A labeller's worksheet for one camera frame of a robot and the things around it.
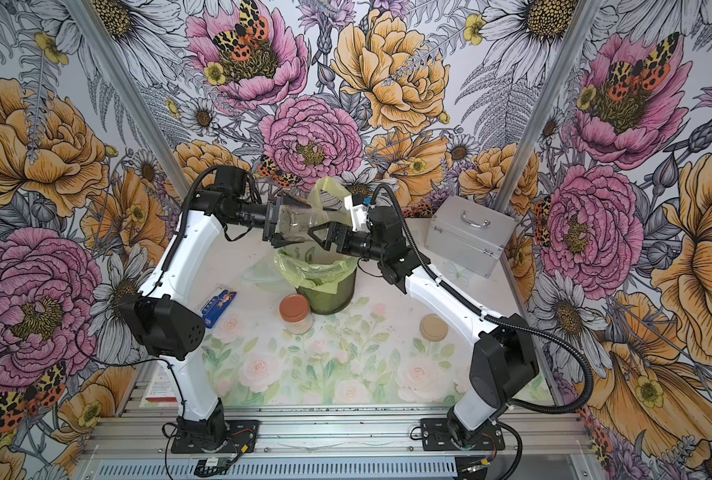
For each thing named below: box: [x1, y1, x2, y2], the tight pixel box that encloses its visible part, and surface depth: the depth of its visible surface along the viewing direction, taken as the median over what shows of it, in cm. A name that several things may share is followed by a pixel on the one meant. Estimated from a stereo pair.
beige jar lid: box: [419, 313, 449, 342], surface depth 94 cm
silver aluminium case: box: [426, 195, 517, 278], surface depth 102 cm
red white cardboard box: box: [139, 361, 182, 408], surface depth 79 cm
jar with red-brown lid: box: [279, 294, 314, 335], surface depth 87 cm
